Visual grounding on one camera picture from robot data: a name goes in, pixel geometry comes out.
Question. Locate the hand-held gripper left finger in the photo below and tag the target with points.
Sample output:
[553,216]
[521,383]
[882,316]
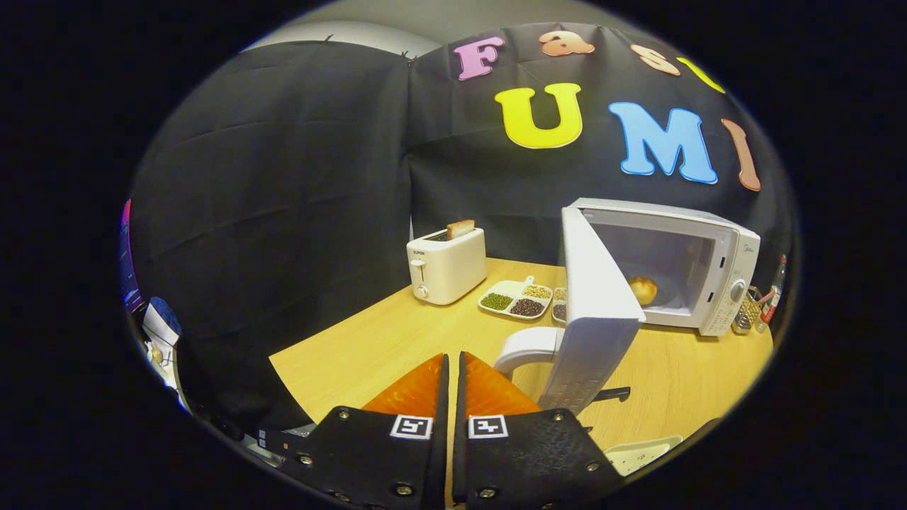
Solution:
[441,467]

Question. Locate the clear plastic water bottle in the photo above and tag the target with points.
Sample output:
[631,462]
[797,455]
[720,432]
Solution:
[772,297]

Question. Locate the white microwave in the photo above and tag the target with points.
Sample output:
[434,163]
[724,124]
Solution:
[595,297]

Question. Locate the toast slice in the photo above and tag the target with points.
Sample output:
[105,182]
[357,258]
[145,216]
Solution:
[460,229]

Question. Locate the white divided bean dish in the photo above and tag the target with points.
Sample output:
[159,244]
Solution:
[559,312]
[511,289]

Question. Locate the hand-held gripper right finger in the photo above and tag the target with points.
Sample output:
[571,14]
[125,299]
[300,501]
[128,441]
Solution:
[460,467]

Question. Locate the white toaster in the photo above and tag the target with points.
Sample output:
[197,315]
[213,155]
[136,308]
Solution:
[453,269]

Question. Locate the pale rectangular tray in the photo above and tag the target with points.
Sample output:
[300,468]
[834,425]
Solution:
[641,453]

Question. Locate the golden bread bun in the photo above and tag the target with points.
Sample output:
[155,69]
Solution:
[643,290]

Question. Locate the blue and white bundle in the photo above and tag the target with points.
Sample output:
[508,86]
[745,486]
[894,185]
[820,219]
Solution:
[163,319]

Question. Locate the small black object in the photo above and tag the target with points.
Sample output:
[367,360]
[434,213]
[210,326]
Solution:
[613,393]

